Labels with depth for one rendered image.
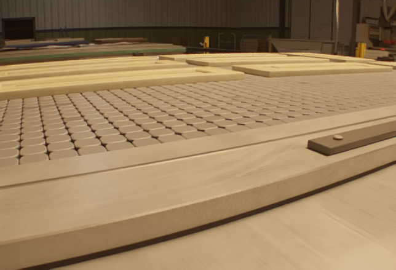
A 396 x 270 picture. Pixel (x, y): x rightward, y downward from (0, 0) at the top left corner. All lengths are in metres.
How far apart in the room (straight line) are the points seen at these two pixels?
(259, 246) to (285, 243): 0.02
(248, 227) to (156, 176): 0.08
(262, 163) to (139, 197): 0.12
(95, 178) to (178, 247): 0.09
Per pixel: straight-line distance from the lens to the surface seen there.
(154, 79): 0.77
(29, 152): 0.37
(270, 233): 0.25
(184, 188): 0.25
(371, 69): 1.32
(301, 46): 7.46
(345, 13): 13.47
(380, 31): 9.88
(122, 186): 0.26
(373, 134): 0.41
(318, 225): 0.27
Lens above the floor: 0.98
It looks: 15 degrees down
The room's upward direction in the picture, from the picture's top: straight up
